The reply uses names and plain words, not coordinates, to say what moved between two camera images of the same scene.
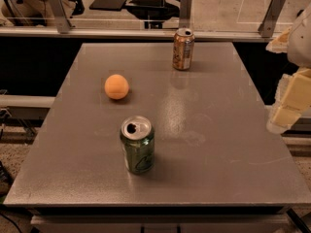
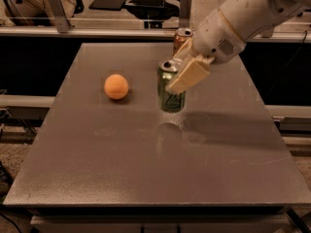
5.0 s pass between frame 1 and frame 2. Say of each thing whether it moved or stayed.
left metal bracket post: stayed
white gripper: moved
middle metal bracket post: stayed
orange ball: stayed
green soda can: moved
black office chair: stayed
